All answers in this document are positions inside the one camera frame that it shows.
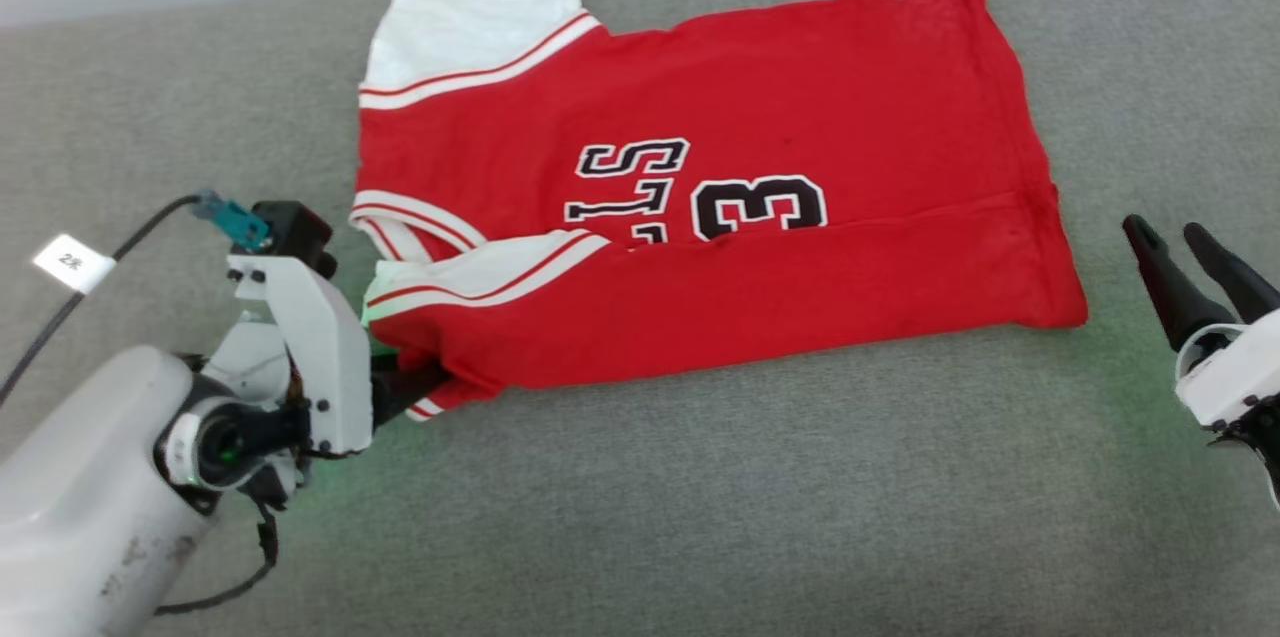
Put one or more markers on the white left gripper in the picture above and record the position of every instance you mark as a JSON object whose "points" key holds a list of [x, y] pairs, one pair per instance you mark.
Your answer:
{"points": [[325, 357]]}

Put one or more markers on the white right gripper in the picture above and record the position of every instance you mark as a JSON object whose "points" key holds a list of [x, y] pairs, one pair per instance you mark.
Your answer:
{"points": [[1235, 372]]}

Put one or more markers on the red white basketball jersey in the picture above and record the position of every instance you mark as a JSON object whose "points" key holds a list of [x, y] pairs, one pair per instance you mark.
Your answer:
{"points": [[800, 117]]}

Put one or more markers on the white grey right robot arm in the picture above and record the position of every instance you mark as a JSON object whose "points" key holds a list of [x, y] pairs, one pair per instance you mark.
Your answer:
{"points": [[1262, 442]]}

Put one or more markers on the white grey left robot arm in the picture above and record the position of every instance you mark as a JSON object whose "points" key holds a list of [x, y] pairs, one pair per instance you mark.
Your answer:
{"points": [[80, 497]]}

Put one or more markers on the grey fabric sofa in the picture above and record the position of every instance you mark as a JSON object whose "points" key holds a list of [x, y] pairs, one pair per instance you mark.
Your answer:
{"points": [[700, 517]]}

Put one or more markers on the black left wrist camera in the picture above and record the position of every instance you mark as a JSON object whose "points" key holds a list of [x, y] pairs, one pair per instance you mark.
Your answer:
{"points": [[295, 229]]}

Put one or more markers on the teal left camera connector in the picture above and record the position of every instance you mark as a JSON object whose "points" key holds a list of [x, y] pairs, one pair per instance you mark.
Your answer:
{"points": [[232, 217]]}

